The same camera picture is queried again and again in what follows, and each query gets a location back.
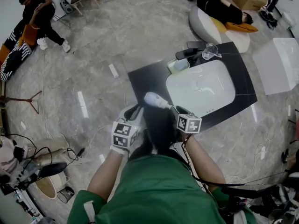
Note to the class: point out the black mesh bin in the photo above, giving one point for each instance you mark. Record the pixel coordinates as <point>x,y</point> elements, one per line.
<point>66,195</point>

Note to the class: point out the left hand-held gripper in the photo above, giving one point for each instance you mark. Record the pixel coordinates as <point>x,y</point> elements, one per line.
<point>123,135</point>

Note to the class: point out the person's right forearm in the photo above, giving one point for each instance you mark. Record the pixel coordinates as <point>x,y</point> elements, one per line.
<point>205,162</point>

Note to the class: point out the white pebble pouf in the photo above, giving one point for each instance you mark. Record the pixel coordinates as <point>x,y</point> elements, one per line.
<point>239,41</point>

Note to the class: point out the black white striped sofa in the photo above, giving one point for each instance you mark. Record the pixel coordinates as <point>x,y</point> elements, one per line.
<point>14,59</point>

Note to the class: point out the round beige basin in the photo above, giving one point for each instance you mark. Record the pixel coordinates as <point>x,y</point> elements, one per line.
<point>49,185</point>

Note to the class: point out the white bottle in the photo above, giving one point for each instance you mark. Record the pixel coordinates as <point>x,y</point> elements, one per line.
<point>153,98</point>

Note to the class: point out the pale blue soap bar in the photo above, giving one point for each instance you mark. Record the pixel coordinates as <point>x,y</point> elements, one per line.
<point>180,65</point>

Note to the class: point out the orange cushion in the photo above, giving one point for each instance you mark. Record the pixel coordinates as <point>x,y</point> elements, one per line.
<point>243,27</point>

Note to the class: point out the black waist pack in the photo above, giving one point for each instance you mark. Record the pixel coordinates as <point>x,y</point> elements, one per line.
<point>236,206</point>

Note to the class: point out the pale soap dish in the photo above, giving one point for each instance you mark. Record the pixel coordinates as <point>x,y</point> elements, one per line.
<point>171,67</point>

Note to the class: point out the clear glass cup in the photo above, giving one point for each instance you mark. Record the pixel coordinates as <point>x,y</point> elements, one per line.
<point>210,51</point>

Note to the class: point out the white power strip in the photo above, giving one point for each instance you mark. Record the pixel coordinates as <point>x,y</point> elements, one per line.
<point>262,152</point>
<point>113,70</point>

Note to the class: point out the black round floor base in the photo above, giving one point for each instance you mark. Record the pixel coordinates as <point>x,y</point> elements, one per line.
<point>268,18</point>

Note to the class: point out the black power adapter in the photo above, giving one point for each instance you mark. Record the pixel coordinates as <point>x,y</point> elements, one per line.
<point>80,152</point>

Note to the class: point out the black faucet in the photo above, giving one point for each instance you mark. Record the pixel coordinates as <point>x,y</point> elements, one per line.
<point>191,52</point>

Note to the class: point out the person's green shirt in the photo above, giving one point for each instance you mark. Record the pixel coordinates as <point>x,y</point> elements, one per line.
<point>154,195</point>

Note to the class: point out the large orange pillow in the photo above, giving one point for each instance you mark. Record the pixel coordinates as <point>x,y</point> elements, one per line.
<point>29,35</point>

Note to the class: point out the white rectangular block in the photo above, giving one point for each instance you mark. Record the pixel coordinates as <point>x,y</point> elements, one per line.
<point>278,66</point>

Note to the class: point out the white sink basin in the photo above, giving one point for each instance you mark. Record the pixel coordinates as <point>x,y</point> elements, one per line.
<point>201,90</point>

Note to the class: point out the black-topped vanity cabinet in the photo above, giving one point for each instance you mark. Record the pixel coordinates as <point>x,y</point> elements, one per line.
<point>144,80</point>

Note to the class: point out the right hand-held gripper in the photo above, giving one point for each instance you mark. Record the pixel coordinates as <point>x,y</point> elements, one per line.
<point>189,123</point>

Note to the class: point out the black round-base device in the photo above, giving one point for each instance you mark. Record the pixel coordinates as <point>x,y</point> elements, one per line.
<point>52,168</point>

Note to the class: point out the grey pebble pouf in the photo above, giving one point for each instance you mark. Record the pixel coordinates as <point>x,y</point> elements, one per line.
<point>203,24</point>

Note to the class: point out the small white appliance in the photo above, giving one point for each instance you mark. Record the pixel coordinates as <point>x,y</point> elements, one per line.
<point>66,5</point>

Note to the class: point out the person's left forearm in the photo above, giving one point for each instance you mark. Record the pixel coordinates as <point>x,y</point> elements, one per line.
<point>107,176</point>

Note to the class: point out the yellow cushion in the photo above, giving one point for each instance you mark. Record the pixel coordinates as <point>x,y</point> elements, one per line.
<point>219,25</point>

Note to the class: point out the small orange pillow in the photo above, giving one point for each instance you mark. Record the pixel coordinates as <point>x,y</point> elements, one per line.
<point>4,53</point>

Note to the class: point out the person's left hand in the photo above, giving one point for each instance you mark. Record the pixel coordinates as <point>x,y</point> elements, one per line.
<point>120,153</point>

